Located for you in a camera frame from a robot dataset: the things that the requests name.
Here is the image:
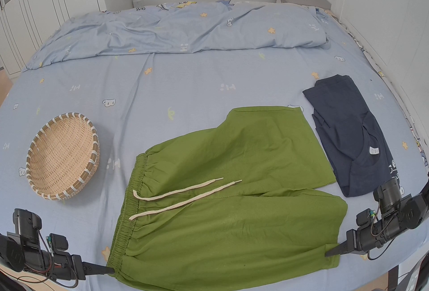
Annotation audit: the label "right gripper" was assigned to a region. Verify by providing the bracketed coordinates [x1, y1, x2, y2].
[325, 223, 383, 257]

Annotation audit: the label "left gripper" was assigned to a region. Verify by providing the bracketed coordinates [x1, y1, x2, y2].
[62, 253, 115, 281]

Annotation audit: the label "green shorts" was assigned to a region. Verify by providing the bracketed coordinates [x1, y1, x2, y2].
[105, 105, 349, 291]

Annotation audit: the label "round woven basket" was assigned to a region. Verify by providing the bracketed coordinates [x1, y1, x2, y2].
[26, 112, 101, 200]

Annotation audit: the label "dark blue T-shirt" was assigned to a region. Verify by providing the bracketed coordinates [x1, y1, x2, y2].
[302, 74, 404, 198]

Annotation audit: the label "pale blue quilt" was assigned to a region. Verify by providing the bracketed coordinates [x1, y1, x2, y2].
[23, 0, 332, 73]

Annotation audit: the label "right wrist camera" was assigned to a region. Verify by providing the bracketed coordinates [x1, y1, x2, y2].
[356, 209, 376, 227]

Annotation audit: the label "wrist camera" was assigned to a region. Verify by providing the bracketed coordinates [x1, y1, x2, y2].
[356, 209, 376, 227]
[47, 233, 69, 255]

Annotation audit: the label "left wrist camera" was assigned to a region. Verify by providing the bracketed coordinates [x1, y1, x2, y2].
[47, 233, 69, 255]

